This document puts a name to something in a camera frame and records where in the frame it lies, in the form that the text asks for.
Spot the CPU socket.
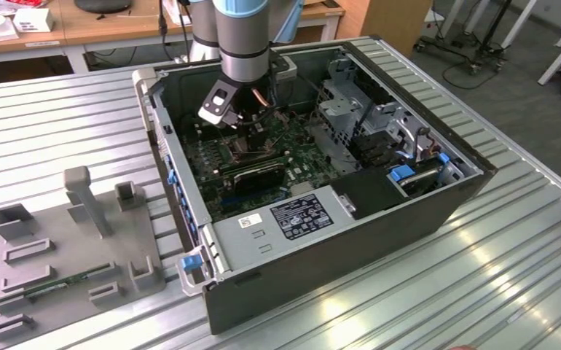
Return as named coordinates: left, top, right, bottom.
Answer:
left=224, top=136, right=284, bottom=166

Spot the blue expansion slot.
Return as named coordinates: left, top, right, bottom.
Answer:
left=221, top=195, right=261, bottom=207

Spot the metal drive cage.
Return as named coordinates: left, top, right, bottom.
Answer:
left=316, top=56, right=408, bottom=172

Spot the green motherboard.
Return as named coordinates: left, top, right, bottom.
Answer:
left=177, top=109, right=359, bottom=223

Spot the black graphics card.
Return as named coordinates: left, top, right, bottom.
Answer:
left=231, top=163, right=287, bottom=196

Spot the wooden desk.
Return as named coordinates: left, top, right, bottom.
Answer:
left=0, top=0, right=347, bottom=74

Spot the wooden cabinet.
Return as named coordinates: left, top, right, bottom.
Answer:
left=343, top=0, right=433, bottom=58

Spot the hard disk in blue carrier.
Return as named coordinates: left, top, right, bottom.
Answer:
left=385, top=152, right=452, bottom=200

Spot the grey power supply unit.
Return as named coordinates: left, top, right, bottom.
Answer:
left=211, top=184, right=359, bottom=273

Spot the black round object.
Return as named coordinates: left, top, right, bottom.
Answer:
left=73, top=0, right=135, bottom=12

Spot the white cardboard box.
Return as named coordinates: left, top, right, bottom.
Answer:
left=12, top=7, right=56, bottom=34

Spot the black wheeled stand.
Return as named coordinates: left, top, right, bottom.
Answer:
left=415, top=0, right=513, bottom=76

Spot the dark grey PC case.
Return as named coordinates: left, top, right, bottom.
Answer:
left=132, top=35, right=500, bottom=336

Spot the grey parts rack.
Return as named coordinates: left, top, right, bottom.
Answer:
left=0, top=166, right=168, bottom=347

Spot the green RAM stick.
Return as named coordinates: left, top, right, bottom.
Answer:
left=23, top=267, right=111, bottom=299

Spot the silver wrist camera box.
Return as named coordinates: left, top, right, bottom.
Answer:
left=197, top=79, right=240, bottom=127

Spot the black hanging cable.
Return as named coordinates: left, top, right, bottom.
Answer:
left=157, top=0, right=179, bottom=61

